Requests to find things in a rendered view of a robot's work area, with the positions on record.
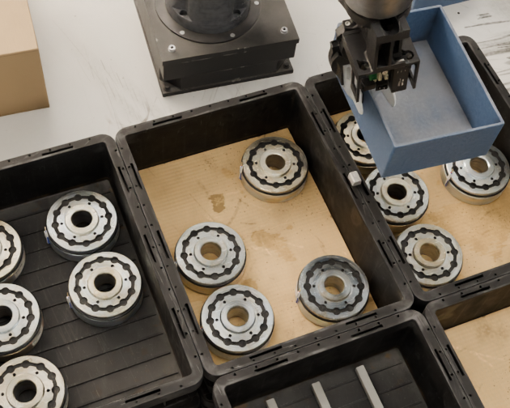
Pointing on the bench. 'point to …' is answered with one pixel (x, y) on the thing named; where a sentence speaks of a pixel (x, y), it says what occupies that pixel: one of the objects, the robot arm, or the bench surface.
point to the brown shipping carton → (10, 61)
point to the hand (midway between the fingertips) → (363, 90)
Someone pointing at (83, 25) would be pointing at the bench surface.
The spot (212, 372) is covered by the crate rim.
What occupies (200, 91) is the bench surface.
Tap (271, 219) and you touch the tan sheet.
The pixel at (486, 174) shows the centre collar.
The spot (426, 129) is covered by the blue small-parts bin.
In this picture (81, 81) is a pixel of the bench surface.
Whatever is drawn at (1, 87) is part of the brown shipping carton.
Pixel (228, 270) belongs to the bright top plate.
